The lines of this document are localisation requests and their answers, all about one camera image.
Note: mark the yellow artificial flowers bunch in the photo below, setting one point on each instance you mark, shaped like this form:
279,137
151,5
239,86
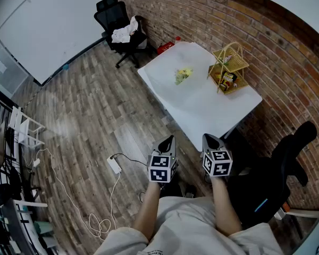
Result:
183,75

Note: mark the black office chair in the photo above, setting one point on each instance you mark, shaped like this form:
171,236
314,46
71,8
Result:
110,15
268,174

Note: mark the white crumpled garment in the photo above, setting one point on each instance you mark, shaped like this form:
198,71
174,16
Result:
122,34

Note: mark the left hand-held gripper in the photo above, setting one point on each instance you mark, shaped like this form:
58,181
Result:
159,169

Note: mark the white power strip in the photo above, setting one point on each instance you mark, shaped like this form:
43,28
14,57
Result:
114,164

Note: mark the red fire equipment box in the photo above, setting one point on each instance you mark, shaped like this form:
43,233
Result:
165,47

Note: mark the person's right forearm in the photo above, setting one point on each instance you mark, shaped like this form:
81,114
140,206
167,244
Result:
224,206

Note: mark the small teal floor object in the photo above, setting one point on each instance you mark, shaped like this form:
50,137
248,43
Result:
66,67

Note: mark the red white snack packet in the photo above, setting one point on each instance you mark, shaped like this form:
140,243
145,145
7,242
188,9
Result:
226,59

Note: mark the clear red-capped plastic bottle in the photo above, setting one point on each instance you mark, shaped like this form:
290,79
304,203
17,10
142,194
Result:
177,39

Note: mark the person's left forearm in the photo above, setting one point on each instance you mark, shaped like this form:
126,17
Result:
147,211

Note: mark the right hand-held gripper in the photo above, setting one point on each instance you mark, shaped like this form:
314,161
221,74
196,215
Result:
219,165

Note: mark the person's light grey shirt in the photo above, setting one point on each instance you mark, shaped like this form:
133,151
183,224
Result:
186,227

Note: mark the yellow snack packet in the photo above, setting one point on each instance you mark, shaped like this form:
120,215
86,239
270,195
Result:
228,80

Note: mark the person's black shoe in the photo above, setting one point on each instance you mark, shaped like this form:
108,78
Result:
171,188

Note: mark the white metal stool frame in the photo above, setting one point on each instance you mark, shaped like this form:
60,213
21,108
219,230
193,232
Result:
22,127

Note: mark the white plug adapter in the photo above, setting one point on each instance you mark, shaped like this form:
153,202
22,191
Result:
36,162

